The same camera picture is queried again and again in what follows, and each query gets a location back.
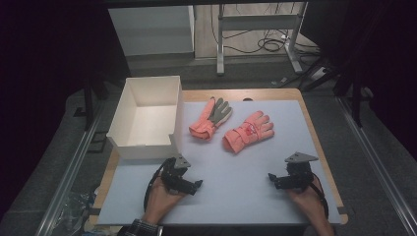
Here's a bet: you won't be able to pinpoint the grey metal desk frame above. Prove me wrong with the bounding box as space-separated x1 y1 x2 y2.
215 1 310 77

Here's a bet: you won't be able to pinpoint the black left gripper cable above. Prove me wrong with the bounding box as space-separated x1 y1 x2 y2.
143 157 175 212

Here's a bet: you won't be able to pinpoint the black red right gripper cable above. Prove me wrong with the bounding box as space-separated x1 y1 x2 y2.
309 171 329 220

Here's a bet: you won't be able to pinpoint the black stand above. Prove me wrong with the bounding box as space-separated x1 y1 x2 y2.
333 58 376 129
73 78 110 132

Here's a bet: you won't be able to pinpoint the pink glove red print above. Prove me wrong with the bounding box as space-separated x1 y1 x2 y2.
222 110 275 154

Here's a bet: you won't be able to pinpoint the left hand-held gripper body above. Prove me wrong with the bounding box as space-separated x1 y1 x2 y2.
159 153 198 195

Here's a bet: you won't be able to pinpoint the person's left hand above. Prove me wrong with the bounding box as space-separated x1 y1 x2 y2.
143 176 189 225

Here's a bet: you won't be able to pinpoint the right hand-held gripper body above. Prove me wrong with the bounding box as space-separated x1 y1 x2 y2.
277 150 320 191

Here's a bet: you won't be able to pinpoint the aluminium rail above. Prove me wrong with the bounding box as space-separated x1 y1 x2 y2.
33 100 106 236
336 95 417 236

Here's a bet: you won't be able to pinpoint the black floor cables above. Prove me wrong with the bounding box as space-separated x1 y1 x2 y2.
209 2 322 56

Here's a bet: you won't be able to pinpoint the person's right hand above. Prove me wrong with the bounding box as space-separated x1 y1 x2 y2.
286 184 326 224

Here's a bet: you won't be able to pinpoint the pale blue table mat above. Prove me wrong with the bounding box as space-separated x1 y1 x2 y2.
96 99 342 226

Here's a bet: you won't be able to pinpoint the pink glove grey palm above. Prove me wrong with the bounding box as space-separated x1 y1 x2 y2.
188 96 233 142

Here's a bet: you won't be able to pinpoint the white storage box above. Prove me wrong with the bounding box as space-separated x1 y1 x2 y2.
106 75 185 160

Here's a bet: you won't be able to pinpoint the white cabinet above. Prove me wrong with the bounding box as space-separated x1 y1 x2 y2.
107 4 196 57

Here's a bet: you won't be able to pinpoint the clear plastic bag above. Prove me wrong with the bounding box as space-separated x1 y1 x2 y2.
59 191 100 236

